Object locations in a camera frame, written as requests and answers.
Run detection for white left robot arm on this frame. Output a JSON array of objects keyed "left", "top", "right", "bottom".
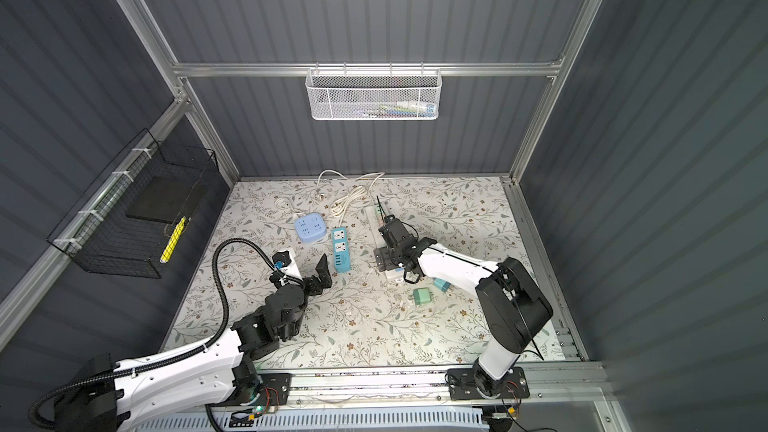
[{"left": 45, "top": 251, "right": 332, "bottom": 431}]

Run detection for teal charger plug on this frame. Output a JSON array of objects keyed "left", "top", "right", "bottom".
[{"left": 433, "top": 279, "right": 451, "bottom": 292}]

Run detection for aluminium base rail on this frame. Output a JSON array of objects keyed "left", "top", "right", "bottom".
[{"left": 270, "top": 361, "right": 616, "bottom": 412}]

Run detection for black corrugated cable conduit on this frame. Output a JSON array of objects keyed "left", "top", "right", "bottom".
[{"left": 26, "top": 238, "right": 283, "bottom": 430}]

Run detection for yellow marker pen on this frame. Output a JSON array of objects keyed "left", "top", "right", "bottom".
[{"left": 160, "top": 217, "right": 188, "bottom": 264}]

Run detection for light blue round socket hub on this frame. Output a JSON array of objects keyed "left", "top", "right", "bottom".
[{"left": 294, "top": 213, "right": 327, "bottom": 243}]

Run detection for green charger plug front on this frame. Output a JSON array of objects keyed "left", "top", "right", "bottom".
[{"left": 412, "top": 288, "right": 432, "bottom": 306}]

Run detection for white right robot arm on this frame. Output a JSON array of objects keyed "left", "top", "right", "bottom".
[{"left": 379, "top": 215, "right": 554, "bottom": 395}]

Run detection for white multicolour power strip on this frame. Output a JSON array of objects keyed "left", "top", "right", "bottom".
[{"left": 364, "top": 205, "right": 403, "bottom": 283}]

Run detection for white wire mesh basket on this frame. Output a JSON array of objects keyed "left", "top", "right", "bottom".
[{"left": 305, "top": 71, "right": 443, "bottom": 121}]

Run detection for teal tower power strip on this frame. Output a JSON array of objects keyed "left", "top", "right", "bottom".
[{"left": 331, "top": 227, "right": 351, "bottom": 273}]

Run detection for white bundled power cables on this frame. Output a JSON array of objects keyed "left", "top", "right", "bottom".
[{"left": 275, "top": 169, "right": 385, "bottom": 226}]

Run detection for black wire wall basket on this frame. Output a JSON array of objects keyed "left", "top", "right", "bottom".
[{"left": 47, "top": 133, "right": 219, "bottom": 279}]

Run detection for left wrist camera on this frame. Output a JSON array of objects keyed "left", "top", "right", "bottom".
[{"left": 272, "top": 248, "right": 302, "bottom": 280}]

